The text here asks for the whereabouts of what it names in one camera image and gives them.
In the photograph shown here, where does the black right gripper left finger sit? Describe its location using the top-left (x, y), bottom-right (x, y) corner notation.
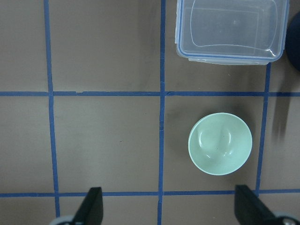
top-left (73, 187), bottom-right (104, 225)

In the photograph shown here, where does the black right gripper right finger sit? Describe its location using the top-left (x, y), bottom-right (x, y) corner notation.
top-left (234, 185), bottom-right (277, 225)

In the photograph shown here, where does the green bowl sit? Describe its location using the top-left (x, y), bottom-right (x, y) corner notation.
top-left (188, 112), bottom-right (253, 176)

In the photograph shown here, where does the dark blue saucepan with lid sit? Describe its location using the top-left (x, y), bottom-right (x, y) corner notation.
top-left (285, 12), bottom-right (300, 71)

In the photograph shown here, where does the clear plastic food container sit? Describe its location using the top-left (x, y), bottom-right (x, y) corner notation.
top-left (175, 0), bottom-right (290, 65)

